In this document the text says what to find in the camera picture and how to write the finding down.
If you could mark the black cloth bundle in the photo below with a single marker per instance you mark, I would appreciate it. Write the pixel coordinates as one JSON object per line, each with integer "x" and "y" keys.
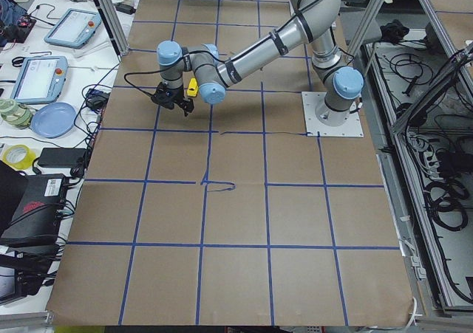
{"x": 393, "y": 32}

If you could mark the small black adapter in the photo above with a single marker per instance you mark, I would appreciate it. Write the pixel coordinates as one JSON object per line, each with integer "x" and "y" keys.
{"x": 96, "y": 99}

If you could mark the brown paper table cover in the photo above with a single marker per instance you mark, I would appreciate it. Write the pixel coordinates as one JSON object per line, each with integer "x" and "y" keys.
{"x": 232, "y": 215}

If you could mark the aluminium frame post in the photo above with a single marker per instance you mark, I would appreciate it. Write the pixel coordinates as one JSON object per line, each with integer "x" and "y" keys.
{"x": 113, "y": 27}

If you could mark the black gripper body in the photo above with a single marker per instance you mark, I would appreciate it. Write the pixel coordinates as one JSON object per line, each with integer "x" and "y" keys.
{"x": 178, "y": 96}

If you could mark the yellow tape roll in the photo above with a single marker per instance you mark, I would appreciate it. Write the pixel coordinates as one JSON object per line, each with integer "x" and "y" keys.
{"x": 19, "y": 157}

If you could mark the green tape rolls stack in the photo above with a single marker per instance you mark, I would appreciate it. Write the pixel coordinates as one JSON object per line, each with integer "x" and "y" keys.
{"x": 16, "y": 114}

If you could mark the upper blue teach pendant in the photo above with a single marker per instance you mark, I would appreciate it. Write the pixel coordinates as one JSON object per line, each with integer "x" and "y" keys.
{"x": 74, "y": 29}

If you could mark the yellow beetle toy car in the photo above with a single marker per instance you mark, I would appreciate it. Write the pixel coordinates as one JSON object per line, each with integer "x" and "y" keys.
{"x": 192, "y": 88}

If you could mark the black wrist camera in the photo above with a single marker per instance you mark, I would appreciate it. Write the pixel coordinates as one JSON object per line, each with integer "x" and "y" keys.
{"x": 161, "y": 94}

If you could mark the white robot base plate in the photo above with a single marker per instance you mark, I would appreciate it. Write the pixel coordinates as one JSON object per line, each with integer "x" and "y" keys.
{"x": 320, "y": 121}

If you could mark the blue teach pendant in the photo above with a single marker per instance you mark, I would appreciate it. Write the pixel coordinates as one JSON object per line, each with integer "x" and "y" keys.
{"x": 40, "y": 80}
{"x": 74, "y": 29}

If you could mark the black power adapter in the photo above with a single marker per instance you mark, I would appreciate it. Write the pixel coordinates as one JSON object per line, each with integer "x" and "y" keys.
{"x": 61, "y": 157}

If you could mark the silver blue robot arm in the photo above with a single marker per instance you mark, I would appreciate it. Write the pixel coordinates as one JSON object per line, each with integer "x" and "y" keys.
{"x": 310, "y": 24}

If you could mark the lower blue teach pendant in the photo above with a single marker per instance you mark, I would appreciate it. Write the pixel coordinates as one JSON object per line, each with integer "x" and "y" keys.
{"x": 40, "y": 80}

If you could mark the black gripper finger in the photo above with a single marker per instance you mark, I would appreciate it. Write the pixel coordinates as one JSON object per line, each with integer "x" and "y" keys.
{"x": 167, "y": 103}
{"x": 187, "y": 105}

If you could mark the blue plastic plate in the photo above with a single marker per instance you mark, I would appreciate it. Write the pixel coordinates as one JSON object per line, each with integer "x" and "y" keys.
{"x": 53, "y": 120}

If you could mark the black computer box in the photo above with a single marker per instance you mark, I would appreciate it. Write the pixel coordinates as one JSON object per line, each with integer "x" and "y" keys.
{"x": 30, "y": 208}

